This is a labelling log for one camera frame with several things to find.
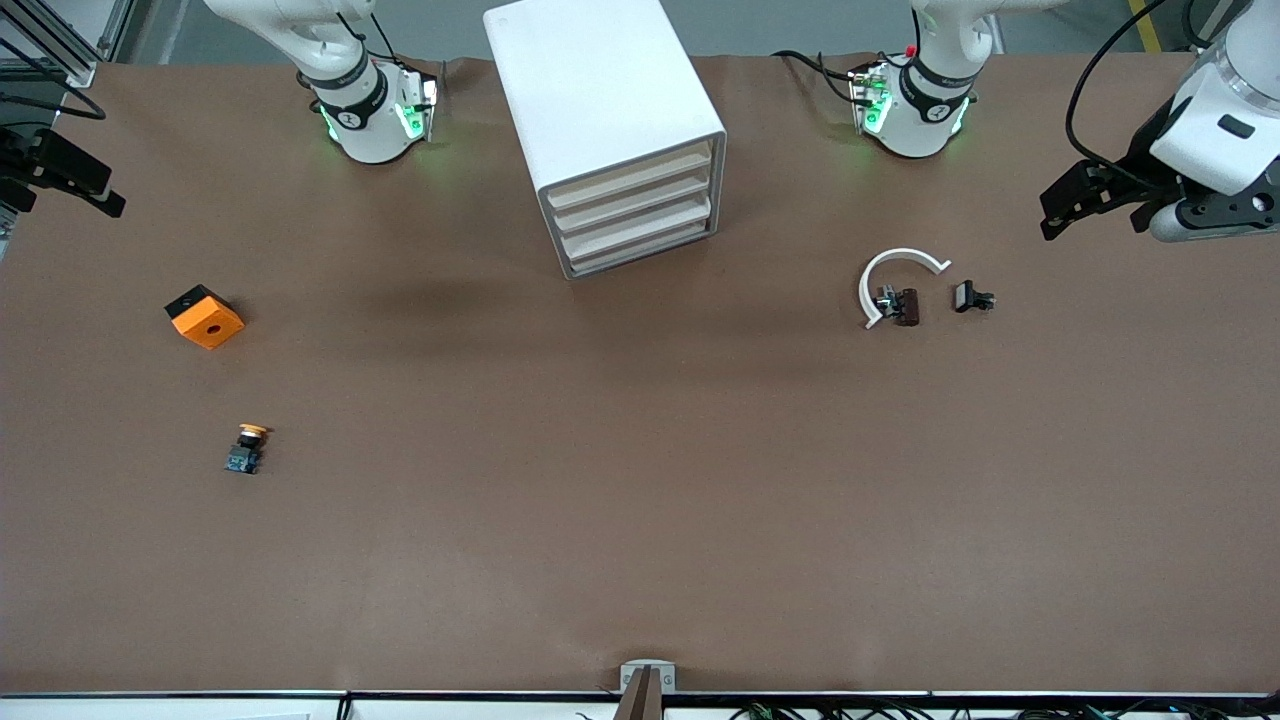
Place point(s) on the cream cabinet drawer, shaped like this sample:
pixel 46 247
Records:
pixel 640 247
pixel 635 225
pixel 632 201
pixel 630 178

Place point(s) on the black small clip component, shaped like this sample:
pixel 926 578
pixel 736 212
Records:
pixel 967 296

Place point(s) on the white drawer cabinet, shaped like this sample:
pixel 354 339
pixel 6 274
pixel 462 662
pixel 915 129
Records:
pixel 590 90

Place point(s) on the dark brown small component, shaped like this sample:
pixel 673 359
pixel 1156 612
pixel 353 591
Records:
pixel 906 306

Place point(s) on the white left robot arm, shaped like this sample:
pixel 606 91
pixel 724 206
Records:
pixel 920 120

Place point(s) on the orange-capped push button switch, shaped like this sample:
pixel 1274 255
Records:
pixel 245 452

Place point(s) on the orange and black button housing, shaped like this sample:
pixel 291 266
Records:
pixel 208 322

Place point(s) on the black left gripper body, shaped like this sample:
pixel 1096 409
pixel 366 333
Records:
pixel 1140 153

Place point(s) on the grey metal table bracket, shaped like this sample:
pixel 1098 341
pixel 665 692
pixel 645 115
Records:
pixel 628 675

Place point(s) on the aluminium frame profile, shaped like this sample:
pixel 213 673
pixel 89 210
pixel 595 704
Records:
pixel 60 45

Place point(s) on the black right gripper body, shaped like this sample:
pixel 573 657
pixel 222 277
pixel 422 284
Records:
pixel 30 160

